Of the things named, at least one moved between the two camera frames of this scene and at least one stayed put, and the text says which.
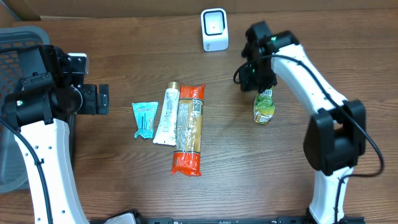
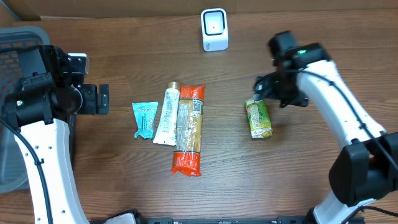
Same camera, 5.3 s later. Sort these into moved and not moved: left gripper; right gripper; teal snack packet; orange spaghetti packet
Moved: right gripper
Not moved: left gripper; orange spaghetti packet; teal snack packet
